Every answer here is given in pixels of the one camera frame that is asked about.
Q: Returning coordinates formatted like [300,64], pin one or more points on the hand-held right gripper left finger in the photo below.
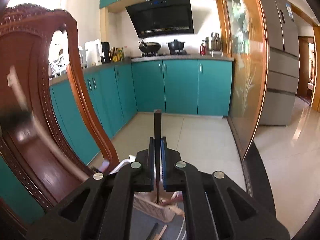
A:
[151,155]

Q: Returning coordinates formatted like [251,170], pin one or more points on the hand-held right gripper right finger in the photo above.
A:
[163,160]

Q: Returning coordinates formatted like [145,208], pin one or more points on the dark brown chopstick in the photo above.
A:
[157,127]

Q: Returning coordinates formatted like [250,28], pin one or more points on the grey perforated utensil basket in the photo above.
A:
[152,208]

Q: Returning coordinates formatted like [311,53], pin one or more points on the black chopstick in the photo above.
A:
[152,231]

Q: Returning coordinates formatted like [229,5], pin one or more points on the teal base cabinets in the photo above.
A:
[107,100]
[180,87]

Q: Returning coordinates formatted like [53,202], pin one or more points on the blue plaid seat cushion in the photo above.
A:
[173,230]

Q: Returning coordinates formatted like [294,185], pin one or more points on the gas stove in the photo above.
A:
[165,53]

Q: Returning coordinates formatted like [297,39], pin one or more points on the grey kitchen countertop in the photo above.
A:
[190,58]

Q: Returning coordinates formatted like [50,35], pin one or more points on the row of sauce bottles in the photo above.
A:
[118,55]

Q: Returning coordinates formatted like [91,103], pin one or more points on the black wok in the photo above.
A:
[149,47]

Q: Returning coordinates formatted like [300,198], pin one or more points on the black lidded pot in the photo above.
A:
[176,46]

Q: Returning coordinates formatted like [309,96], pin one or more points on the black countertop appliance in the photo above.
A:
[106,52]

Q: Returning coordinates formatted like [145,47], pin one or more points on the red bottle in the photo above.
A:
[202,50]

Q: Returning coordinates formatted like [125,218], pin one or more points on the white countertop appliance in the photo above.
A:
[93,52]

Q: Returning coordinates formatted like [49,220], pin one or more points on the wood-framed frosted glass partition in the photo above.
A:
[247,67]

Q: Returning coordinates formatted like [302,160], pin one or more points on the white dish rack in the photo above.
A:
[58,66]

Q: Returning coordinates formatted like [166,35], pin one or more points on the black range hood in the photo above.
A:
[162,17]

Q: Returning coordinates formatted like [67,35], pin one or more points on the carved wooden chair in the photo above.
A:
[25,92]

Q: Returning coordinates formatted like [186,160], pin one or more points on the silver refrigerator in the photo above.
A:
[280,67]

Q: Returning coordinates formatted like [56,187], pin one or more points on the wooden door frame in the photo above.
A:
[303,67]

